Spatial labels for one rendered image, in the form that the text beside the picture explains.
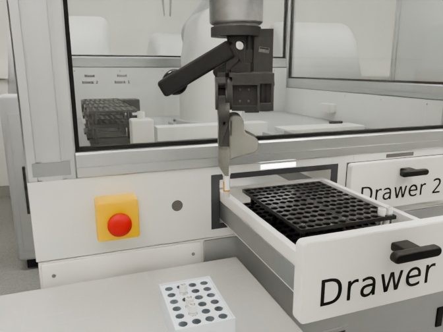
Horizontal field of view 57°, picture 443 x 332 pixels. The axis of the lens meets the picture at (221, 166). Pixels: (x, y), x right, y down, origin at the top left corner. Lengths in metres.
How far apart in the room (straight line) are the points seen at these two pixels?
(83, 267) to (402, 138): 0.73
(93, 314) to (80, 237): 0.15
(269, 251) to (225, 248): 0.24
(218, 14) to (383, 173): 0.57
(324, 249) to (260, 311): 0.20
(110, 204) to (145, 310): 0.18
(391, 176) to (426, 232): 0.40
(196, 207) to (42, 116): 0.32
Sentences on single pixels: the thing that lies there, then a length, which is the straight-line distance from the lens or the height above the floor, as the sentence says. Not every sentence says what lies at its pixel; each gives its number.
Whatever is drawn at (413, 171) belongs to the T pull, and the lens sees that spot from 0.99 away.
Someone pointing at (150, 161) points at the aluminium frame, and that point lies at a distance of 0.76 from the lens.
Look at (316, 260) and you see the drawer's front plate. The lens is 0.52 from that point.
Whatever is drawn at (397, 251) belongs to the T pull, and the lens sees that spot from 0.55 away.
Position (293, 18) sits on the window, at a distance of 0.86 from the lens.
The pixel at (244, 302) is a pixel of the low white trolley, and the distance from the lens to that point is 0.70.
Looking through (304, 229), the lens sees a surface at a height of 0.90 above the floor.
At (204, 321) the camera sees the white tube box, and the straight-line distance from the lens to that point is 0.59.
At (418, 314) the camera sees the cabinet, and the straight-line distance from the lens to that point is 1.27.
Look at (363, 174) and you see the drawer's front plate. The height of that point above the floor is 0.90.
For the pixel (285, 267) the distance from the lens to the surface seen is 0.59.
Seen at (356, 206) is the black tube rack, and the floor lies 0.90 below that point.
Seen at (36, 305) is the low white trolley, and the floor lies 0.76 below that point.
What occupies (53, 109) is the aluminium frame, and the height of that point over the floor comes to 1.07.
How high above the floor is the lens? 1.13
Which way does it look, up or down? 13 degrees down
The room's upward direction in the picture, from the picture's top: straight up
